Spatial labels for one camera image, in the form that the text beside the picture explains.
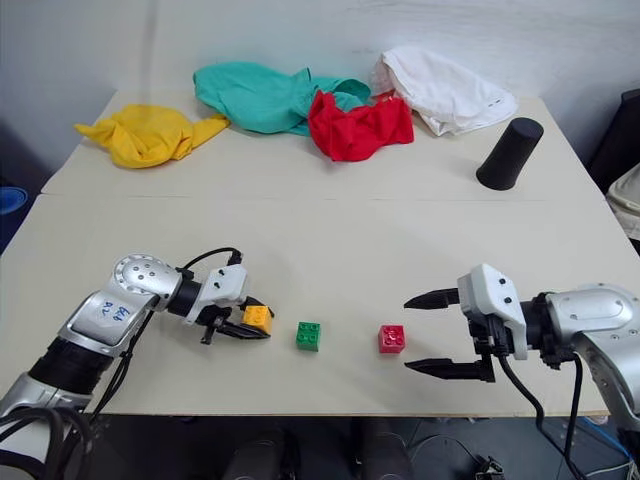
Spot blue floor cable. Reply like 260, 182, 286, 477
577, 416, 632, 459

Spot red cloth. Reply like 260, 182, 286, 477
307, 89, 416, 163

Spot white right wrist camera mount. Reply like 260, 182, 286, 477
456, 263, 529, 361

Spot black furniture piece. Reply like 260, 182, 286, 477
586, 88, 640, 195

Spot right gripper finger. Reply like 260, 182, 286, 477
403, 287, 462, 312
403, 357, 485, 383

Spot black upturned cup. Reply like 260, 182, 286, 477
475, 117, 545, 193

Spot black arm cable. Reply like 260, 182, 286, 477
492, 344, 589, 480
87, 246, 245, 424

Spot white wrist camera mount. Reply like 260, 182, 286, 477
456, 263, 529, 361
186, 264, 250, 326

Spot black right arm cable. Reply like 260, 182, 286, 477
492, 344, 589, 480

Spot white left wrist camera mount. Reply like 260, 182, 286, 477
186, 264, 250, 326

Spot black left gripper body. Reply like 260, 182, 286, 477
198, 296, 261, 346

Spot beige cushion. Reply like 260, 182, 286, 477
605, 162, 640, 242

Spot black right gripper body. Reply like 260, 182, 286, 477
467, 318, 507, 385

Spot red toy brick cube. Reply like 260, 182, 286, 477
377, 323, 407, 356

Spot white cloth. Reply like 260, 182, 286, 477
369, 45, 520, 138

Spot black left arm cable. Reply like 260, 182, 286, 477
87, 246, 245, 424

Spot dark rounded shape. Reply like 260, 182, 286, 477
221, 428, 302, 480

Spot yellow toy brick cube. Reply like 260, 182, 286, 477
241, 304, 275, 336

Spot green toy brick cube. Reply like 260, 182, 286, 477
294, 320, 323, 354

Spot green cloth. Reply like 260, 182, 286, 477
192, 60, 373, 138

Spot black floor connector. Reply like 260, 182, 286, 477
473, 453, 505, 480

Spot blue round container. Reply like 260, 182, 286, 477
0, 185, 29, 217

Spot yellow cloth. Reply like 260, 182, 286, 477
73, 103, 231, 170

